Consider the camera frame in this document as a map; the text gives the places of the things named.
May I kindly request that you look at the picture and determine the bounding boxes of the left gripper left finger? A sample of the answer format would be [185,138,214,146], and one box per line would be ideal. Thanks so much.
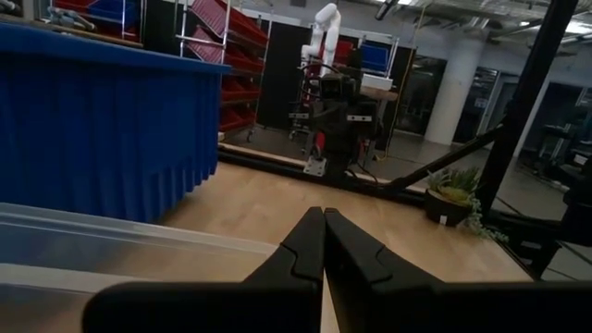
[82,206,326,333]

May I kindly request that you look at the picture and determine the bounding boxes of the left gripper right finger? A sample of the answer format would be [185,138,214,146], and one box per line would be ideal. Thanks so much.
[323,207,592,333]

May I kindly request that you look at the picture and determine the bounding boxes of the clear plastic block container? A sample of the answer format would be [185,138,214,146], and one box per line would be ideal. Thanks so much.
[0,202,278,333]

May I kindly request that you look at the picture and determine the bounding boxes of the large blue plastic bin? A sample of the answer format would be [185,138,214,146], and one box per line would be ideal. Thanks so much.
[0,22,232,224]

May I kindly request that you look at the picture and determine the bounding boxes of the black partition panel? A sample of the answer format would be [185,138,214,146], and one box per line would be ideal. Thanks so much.
[256,20,315,131]

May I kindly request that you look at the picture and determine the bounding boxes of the potted succulent plant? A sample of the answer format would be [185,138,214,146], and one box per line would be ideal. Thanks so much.
[424,166,510,244]

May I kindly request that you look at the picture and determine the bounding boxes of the white round pillar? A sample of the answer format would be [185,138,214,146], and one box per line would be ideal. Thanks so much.
[424,41,487,147]

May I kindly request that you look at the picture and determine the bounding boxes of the red bin cart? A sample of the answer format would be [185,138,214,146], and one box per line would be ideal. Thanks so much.
[178,0,269,142]

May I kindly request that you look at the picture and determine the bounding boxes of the red storage bin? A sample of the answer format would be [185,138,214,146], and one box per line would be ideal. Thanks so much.
[53,0,142,27]

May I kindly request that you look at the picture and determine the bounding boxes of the yellow hanging cable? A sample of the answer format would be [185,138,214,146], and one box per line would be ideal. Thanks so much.
[376,8,426,162]

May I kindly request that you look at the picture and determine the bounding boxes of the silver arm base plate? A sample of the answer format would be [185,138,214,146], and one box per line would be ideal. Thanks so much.
[303,155,328,177]

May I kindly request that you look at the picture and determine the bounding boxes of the blue wall bins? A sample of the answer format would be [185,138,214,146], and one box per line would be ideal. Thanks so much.
[360,40,395,76]

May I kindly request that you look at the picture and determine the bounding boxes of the black aluminium rig frame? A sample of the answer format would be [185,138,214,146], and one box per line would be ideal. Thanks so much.
[216,0,592,281]

